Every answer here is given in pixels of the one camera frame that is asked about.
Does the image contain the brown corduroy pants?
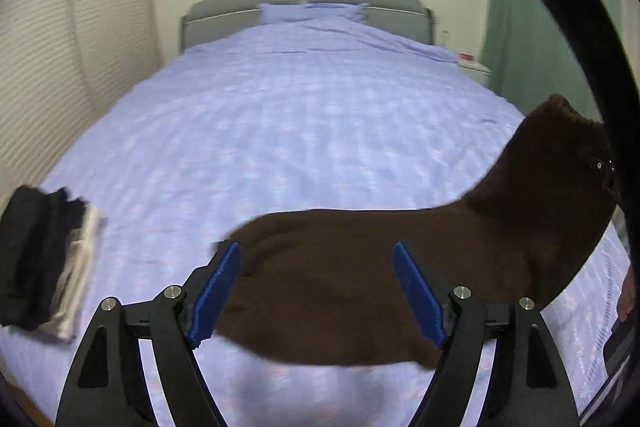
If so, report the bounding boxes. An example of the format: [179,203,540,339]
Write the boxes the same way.
[216,95,615,369]

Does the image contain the cream folded garment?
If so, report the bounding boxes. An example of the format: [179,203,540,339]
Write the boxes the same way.
[39,205,103,343]

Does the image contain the black folded garment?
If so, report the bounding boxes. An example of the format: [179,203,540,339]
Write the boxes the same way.
[1,185,86,331]

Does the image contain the purple floral bed sheet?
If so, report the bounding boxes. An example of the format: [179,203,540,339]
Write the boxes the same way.
[1,20,629,426]

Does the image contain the white bedside table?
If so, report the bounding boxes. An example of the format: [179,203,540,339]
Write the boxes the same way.
[458,53,491,86]

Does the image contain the green curtain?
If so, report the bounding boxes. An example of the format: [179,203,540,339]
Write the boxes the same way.
[480,0,622,122]

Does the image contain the grey padded headboard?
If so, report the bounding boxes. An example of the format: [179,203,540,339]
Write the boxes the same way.
[179,0,436,52]

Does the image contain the purple floral pillow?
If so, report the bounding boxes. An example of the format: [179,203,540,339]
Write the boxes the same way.
[259,3,369,24]

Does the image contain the white louvered wardrobe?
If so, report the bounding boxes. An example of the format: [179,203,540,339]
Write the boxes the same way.
[1,0,160,200]

